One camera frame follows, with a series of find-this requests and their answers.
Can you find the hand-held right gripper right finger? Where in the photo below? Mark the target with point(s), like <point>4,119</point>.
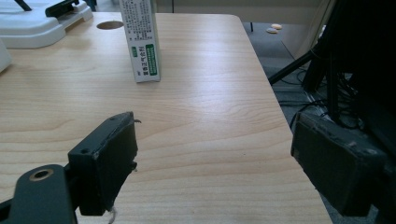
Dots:
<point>336,161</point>

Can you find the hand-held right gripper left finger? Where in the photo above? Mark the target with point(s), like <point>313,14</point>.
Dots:
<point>102,165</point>

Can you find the black tripod stand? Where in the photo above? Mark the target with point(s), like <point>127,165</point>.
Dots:
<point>330,62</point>

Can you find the black clip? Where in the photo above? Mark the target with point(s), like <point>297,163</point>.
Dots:
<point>62,7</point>

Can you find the white plastic base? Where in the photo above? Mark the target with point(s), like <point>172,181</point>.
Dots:
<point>37,26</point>

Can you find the small pale round object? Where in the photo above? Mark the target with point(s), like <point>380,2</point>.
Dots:
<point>271,30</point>
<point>276,26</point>

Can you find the white medicine box green label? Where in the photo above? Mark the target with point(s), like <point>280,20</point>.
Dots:
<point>141,37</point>

